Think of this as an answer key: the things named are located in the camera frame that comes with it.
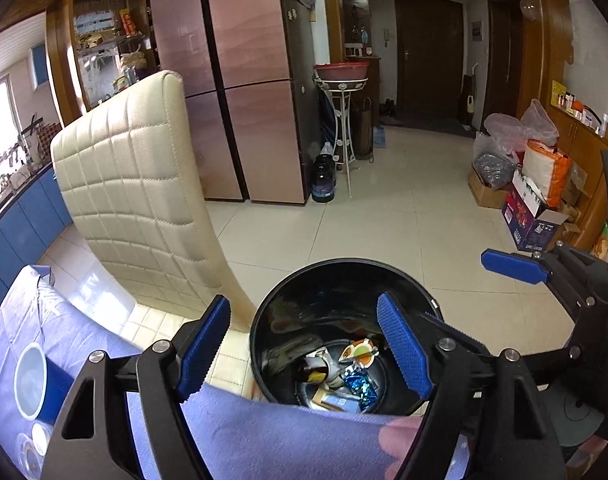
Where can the wooden display shelf cabinet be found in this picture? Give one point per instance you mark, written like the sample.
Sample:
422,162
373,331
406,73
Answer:
104,50

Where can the blue kitchen cabinets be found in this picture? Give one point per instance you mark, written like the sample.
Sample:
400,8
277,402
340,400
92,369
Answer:
19,230

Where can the orange white bag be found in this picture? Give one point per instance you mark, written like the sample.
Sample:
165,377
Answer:
541,170

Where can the clear round glass lid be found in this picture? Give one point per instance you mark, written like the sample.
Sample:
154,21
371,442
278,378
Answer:
31,452

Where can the white translucent plastic bag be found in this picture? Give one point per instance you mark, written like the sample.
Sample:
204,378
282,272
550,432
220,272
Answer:
509,127

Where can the blue plastic cup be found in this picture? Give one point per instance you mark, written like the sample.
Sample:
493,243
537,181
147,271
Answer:
59,385

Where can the clear plastic jug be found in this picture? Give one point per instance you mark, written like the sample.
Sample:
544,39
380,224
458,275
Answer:
327,150

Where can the black trash bin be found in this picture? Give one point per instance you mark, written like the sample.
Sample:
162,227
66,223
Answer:
284,310

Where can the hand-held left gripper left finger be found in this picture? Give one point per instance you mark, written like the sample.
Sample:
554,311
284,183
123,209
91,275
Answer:
204,347

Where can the blue printed tablecloth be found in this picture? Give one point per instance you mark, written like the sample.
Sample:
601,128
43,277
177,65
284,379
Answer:
264,440

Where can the blue red printed box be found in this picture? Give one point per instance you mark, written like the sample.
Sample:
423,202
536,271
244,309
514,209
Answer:
524,225

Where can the cream leather chair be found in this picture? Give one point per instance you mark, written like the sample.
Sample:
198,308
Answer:
129,170

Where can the white metal stand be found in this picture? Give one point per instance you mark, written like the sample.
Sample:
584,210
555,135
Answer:
341,85

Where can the red basin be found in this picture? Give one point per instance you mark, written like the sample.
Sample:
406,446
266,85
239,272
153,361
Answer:
341,71

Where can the wooden sideboard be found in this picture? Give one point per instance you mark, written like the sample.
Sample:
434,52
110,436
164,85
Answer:
591,160

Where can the clear bag with dark contents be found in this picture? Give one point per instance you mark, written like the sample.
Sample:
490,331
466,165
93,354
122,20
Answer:
491,167

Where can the brown cardboard box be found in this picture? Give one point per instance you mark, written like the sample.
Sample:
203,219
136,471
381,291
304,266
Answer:
484,195

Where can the dark glass jug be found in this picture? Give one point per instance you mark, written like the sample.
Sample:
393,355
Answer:
324,182

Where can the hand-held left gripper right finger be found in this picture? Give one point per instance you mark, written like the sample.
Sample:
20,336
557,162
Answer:
404,350

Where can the orange white paper carton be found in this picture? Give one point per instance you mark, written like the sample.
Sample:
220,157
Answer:
359,352

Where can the blue foil wrapper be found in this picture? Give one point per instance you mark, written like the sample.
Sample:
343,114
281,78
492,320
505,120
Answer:
361,385

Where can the white upright appliance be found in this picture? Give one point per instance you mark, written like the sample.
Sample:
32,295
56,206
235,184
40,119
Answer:
470,100

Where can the brown medicine bottle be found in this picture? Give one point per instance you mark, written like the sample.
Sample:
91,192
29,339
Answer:
314,374

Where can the copper refrigerator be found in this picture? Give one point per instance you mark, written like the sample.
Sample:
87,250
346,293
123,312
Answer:
254,135

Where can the dark wooden door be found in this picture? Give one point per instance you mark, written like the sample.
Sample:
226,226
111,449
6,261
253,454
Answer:
506,60
434,60

